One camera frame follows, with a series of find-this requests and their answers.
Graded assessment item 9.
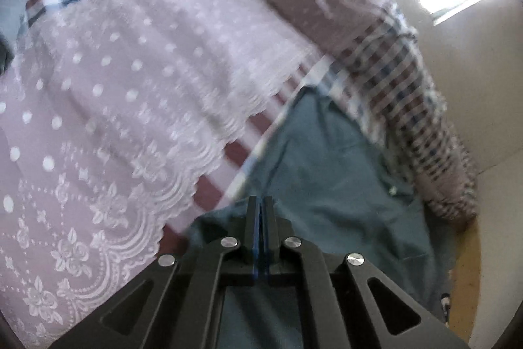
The wooden headboard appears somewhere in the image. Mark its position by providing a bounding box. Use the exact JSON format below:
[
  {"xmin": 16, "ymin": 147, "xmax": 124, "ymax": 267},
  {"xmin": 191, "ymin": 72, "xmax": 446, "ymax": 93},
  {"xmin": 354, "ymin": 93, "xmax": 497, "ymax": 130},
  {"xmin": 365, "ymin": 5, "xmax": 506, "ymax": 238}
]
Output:
[{"xmin": 447, "ymin": 216, "xmax": 485, "ymax": 337}]

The checked pink bed sheet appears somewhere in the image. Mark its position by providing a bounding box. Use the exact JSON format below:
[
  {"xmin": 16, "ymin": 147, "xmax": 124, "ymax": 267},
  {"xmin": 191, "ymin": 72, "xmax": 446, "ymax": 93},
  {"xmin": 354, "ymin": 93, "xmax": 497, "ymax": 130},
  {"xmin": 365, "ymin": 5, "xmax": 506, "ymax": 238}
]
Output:
[{"xmin": 0, "ymin": 0, "xmax": 360, "ymax": 349}]

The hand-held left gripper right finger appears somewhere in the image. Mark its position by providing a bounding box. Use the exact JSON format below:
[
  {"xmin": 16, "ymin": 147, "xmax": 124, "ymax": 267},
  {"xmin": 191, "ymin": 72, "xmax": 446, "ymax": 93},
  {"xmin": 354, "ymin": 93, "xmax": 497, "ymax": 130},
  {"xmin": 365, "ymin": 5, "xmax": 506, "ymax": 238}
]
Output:
[{"xmin": 263, "ymin": 197, "xmax": 468, "ymax": 349}]

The checked duvet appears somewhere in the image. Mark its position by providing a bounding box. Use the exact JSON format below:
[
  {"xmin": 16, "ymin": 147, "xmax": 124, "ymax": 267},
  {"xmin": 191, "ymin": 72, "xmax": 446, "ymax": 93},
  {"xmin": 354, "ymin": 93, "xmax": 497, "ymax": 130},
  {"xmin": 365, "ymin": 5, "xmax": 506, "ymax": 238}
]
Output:
[{"xmin": 172, "ymin": 0, "xmax": 481, "ymax": 223}]

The blue-grey sweatshirt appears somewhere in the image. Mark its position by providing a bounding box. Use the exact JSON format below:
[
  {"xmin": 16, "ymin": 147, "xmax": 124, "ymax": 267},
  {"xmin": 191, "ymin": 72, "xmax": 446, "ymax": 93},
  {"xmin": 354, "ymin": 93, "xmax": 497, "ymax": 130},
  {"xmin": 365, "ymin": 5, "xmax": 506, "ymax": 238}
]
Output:
[{"xmin": 186, "ymin": 87, "xmax": 446, "ymax": 349}]

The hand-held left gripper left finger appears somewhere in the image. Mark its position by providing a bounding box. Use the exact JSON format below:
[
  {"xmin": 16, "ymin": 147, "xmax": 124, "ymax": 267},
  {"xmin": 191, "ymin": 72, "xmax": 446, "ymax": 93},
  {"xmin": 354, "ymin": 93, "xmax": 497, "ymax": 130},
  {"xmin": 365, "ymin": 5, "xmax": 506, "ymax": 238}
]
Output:
[{"xmin": 49, "ymin": 197, "xmax": 260, "ymax": 349}]

